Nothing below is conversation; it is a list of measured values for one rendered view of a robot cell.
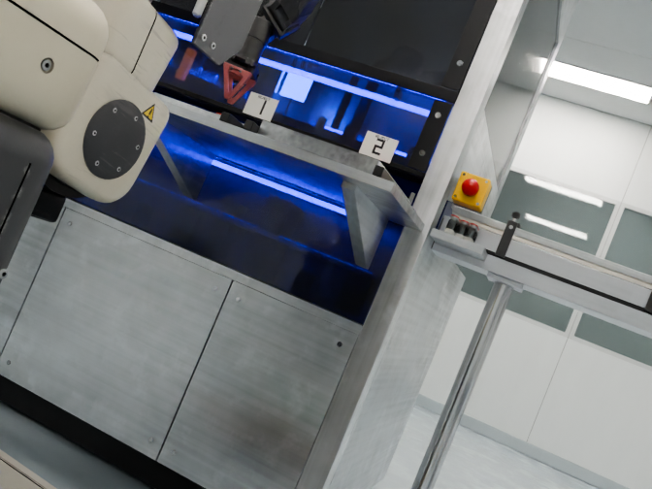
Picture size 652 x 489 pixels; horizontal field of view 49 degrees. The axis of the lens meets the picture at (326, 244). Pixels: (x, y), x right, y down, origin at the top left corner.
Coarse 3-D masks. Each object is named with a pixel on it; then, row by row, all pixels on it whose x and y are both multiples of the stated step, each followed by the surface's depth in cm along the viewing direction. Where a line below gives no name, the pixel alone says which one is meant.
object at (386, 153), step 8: (368, 136) 175; (376, 136) 175; (384, 136) 174; (368, 144) 175; (376, 144) 174; (384, 144) 174; (392, 144) 173; (360, 152) 175; (368, 152) 174; (384, 152) 173; (392, 152) 173; (384, 160) 173
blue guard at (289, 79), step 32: (192, 32) 194; (192, 64) 193; (288, 64) 185; (320, 64) 182; (288, 96) 183; (320, 96) 181; (352, 96) 178; (384, 96) 176; (416, 96) 174; (320, 128) 179; (352, 128) 177; (384, 128) 175; (416, 128) 172
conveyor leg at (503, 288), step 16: (496, 288) 175; (512, 288) 175; (496, 304) 174; (480, 320) 176; (496, 320) 174; (480, 336) 174; (480, 352) 174; (464, 368) 174; (480, 368) 174; (464, 384) 173; (448, 400) 175; (464, 400) 173; (448, 416) 173; (448, 432) 173; (432, 448) 173; (448, 448) 173; (432, 464) 172; (416, 480) 173; (432, 480) 172
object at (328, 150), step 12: (264, 120) 143; (264, 132) 142; (276, 132) 141; (288, 132) 141; (288, 144) 140; (300, 144) 139; (312, 144) 139; (324, 144) 138; (324, 156) 138; (336, 156) 137; (348, 156) 136; (360, 156) 135; (360, 168) 135; (372, 168) 134
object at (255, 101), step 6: (252, 96) 186; (258, 96) 185; (264, 96) 185; (246, 102) 186; (252, 102) 185; (258, 102) 185; (270, 102) 184; (276, 102) 184; (246, 108) 186; (252, 108) 185; (258, 108) 185; (264, 108) 184; (270, 108) 184; (276, 108) 183; (252, 114) 185; (258, 114) 184; (264, 114) 184; (270, 114) 183; (270, 120) 183
